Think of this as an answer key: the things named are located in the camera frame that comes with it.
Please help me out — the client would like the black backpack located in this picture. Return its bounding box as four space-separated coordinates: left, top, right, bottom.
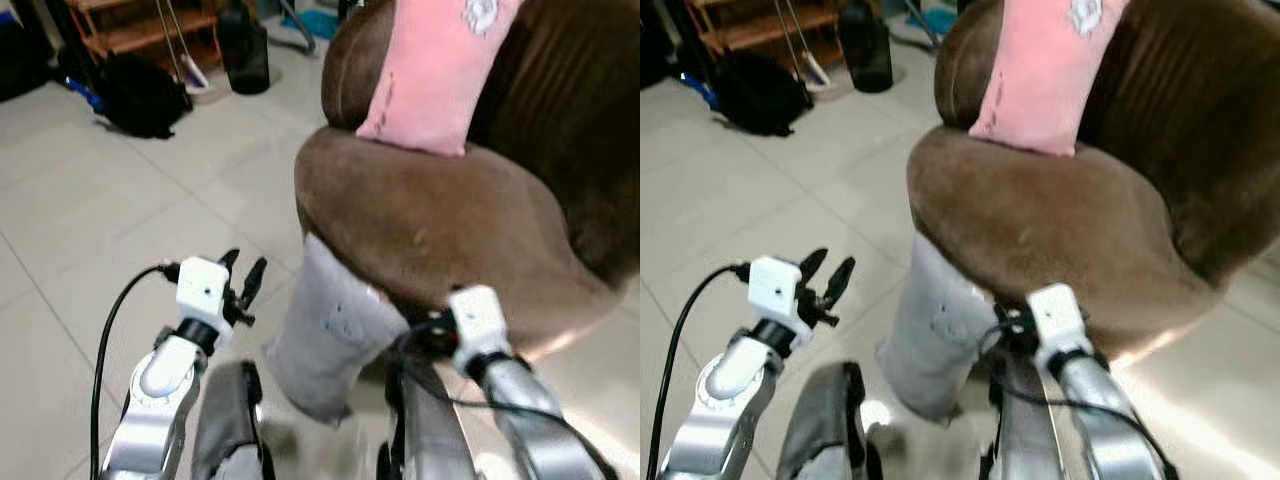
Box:
94 51 194 140
711 49 814 138

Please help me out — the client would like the teal cloth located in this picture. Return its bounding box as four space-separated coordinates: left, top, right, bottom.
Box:
296 7 342 43
912 6 962 38

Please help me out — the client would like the wooden shelf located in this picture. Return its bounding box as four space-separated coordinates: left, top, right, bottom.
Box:
689 0 852 63
64 0 227 67

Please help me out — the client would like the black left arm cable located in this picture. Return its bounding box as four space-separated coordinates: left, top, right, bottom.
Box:
89 261 182 480
647 261 752 480

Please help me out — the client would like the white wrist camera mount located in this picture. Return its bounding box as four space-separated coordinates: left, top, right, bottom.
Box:
1027 282 1092 368
175 256 233 332
747 256 802 328
447 285 512 377

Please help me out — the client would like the grey left robot leg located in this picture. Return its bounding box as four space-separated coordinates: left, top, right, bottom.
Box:
777 360 883 480
189 359 277 480

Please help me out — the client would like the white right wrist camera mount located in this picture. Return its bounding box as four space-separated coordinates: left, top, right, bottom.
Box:
1027 282 1092 368
447 285 512 377

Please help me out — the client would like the grey pillow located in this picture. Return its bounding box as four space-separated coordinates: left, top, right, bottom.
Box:
875 234 1003 423
262 234 412 427

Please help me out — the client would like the pink pillow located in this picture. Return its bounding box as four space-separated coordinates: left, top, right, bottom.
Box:
968 0 1137 159
355 0 527 159

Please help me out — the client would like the grey robot leg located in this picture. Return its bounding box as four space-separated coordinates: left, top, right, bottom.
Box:
189 359 277 480
777 360 883 480
377 355 482 480
979 350 1077 480

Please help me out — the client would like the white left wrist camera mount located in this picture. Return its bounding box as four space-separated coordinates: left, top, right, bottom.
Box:
747 256 802 328
175 256 233 332

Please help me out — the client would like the white mop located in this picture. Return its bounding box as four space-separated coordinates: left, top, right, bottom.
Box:
160 0 217 97
778 0 833 94

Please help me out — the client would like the black bag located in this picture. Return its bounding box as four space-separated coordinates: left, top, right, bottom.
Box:
0 12 57 103
640 8 678 91

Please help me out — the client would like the grey right robot leg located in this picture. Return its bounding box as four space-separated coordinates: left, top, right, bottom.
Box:
377 355 482 480
979 350 1077 480

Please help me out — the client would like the brown velvet sofa chair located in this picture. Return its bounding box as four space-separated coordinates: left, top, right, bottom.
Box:
294 0 641 353
906 0 1280 363

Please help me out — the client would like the blue strap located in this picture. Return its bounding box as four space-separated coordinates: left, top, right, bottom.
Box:
64 74 107 115
679 71 722 111

